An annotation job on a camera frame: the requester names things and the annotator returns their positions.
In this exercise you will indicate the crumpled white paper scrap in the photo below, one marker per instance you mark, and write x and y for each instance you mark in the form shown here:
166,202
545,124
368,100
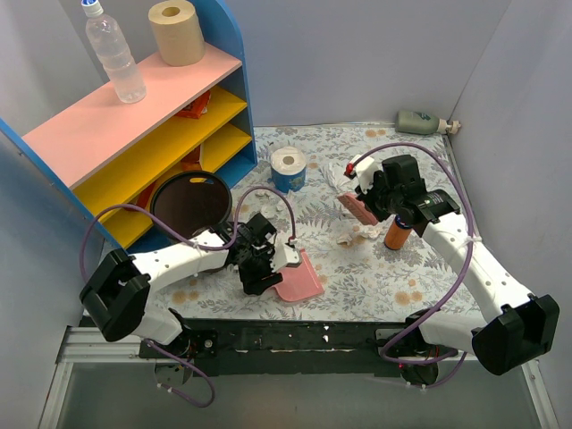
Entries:
334,176

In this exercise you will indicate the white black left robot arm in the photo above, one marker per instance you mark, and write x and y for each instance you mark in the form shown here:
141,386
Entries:
120,296

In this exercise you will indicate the clear plastic water bottle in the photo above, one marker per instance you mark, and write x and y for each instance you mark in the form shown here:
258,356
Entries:
113,52

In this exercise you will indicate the pink hand brush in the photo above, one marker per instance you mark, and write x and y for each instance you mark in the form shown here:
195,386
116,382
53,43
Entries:
357,209

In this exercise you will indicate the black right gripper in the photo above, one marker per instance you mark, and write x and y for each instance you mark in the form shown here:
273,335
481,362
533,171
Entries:
373,202

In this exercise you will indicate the pink dustpan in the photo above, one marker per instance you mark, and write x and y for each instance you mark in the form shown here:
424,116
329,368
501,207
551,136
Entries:
299,283

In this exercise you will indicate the orange snack packet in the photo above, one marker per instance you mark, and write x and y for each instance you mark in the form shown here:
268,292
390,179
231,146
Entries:
195,109

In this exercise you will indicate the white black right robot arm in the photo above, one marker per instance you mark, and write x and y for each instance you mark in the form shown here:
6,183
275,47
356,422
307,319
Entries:
515,325

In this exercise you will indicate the red packet on lower shelf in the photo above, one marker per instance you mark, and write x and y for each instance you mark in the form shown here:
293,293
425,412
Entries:
142,199

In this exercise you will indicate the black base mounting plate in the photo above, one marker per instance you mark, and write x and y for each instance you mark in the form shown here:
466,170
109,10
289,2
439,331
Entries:
238,347

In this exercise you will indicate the aluminium frame rail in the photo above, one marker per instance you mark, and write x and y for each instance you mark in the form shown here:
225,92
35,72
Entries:
121,385

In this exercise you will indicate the orange bottle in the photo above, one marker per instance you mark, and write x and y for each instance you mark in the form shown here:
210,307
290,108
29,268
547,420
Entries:
397,234

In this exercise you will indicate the small white paper scrap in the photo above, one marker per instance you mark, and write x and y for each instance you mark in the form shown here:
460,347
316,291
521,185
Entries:
345,240

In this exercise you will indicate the grey green lotion bottle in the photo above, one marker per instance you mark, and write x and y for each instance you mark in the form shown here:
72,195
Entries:
418,123

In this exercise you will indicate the white paper scrap near bottle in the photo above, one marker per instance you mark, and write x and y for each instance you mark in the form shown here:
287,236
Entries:
371,233

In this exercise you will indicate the floral table mat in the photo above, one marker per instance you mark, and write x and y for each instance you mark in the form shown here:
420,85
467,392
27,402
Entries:
366,282

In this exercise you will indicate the colourful wooden shelf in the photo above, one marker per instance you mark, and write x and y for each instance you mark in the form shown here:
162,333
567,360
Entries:
98,154

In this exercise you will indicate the brown trash bin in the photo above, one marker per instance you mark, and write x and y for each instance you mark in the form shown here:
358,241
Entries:
189,208

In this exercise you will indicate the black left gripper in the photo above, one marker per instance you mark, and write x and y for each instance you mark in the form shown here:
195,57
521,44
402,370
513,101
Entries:
257,277

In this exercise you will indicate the brown paper roll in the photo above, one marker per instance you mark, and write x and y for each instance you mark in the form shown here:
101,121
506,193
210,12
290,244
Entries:
177,32

